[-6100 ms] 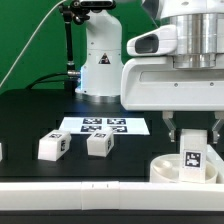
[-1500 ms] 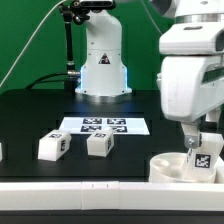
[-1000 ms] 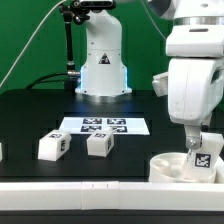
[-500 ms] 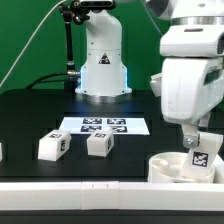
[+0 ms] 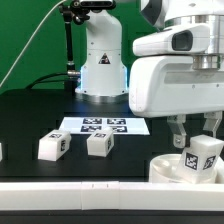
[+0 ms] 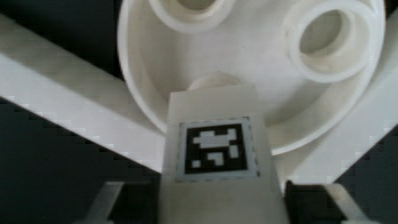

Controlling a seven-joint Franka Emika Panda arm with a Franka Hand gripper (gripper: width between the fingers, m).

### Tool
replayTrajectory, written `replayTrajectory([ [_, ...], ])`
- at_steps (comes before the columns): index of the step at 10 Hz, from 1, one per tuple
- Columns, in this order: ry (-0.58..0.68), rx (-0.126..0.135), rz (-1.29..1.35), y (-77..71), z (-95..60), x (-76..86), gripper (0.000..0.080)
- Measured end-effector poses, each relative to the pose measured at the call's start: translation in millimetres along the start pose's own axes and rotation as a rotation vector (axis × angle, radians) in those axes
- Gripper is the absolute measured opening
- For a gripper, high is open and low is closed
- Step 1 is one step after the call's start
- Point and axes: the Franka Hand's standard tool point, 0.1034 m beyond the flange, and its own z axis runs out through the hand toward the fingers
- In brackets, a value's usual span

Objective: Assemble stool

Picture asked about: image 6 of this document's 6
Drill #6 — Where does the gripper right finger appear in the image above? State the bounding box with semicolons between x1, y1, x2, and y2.
285;181;373;224

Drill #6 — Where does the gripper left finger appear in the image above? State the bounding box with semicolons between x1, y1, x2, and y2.
77;181;158;224

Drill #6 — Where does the white stool leg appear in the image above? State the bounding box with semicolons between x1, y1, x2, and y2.
158;74;290;224

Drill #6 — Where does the white L-shaped fence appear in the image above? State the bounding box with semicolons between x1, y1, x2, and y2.
0;13;398;184

